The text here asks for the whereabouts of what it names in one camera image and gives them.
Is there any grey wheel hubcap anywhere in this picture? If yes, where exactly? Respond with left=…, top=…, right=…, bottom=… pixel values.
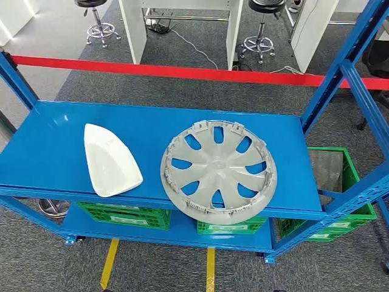
left=160, top=119, right=277, bottom=226

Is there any white desk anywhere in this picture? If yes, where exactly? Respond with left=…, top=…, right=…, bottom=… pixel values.
left=118, top=0, right=244, bottom=71
left=285, top=0, right=369, bottom=74

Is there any black office chair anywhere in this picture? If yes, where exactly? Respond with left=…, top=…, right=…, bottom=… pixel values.
left=357, top=20, right=389, bottom=132

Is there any blue metal shelf rack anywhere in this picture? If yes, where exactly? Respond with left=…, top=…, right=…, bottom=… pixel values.
left=0, top=0, right=389, bottom=276

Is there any white plastic car part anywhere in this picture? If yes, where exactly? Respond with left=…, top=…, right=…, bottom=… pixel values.
left=84, top=123, right=143, bottom=198

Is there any green plastic crate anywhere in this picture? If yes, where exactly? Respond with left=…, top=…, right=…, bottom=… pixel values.
left=197, top=217, right=268, bottom=235
left=277, top=147, right=378, bottom=243
left=77, top=202, right=172, bottom=231

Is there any red barrier belt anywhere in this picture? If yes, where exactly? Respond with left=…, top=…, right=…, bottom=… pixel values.
left=11, top=55, right=389, bottom=91

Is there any black device under desk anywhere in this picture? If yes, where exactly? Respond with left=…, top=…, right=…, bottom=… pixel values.
left=147, top=22, right=175, bottom=35

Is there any black stool chrome base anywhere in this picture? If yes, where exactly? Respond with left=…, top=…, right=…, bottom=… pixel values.
left=75, top=0, right=121, bottom=49
left=239, top=0, right=286, bottom=64

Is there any long white floor cable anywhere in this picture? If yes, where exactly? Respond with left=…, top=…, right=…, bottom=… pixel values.
left=170, top=28, right=219, bottom=70

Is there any short white floor cable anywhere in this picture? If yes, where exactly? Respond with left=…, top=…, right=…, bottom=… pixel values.
left=270, top=64, right=308, bottom=76

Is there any chrome dome stanchion base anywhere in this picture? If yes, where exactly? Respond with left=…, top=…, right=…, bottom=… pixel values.
left=38, top=198, right=71, bottom=219

